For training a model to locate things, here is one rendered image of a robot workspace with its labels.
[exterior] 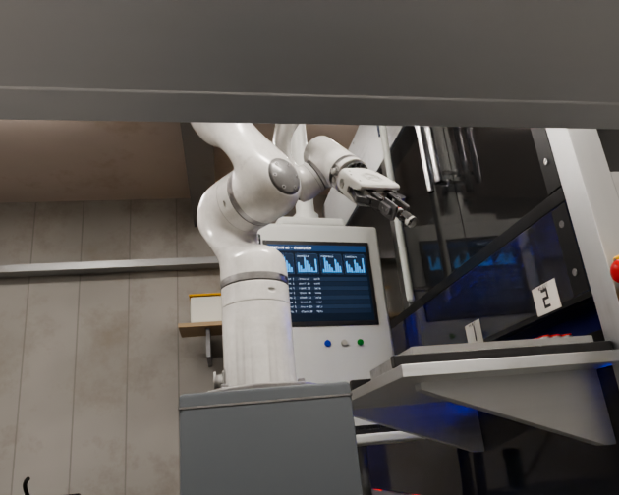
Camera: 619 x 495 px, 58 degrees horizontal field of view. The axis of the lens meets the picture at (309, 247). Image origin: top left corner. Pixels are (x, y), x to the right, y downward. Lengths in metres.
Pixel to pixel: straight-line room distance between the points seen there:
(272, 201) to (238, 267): 0.13
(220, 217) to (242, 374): 0.30
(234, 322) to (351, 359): 1.04
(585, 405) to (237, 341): 0.62
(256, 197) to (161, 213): 4.24
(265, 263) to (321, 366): 0.98
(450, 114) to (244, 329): 0.79
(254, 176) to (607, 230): 0.64
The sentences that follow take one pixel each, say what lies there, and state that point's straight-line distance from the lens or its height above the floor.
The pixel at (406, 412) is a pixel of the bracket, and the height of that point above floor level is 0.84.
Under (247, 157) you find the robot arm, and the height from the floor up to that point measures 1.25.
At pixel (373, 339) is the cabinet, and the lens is 1.98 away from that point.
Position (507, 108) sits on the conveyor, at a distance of 0.16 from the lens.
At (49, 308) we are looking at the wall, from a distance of 5.08.
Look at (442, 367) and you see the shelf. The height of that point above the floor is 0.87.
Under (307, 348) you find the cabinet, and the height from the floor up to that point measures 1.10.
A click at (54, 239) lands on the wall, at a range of 5.28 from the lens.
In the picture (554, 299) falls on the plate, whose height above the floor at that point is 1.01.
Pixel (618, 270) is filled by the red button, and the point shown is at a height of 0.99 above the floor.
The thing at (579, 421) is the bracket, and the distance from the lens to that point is 1.12.
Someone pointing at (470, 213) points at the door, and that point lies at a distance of 1.56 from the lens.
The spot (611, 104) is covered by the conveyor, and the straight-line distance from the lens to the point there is 0.18.
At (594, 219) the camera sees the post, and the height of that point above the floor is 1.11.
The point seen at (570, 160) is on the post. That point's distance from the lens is 1.20.
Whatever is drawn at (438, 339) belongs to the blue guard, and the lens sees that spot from 1.76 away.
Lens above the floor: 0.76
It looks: 20 degrees up
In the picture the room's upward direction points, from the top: 6 degrees counter-clockwise
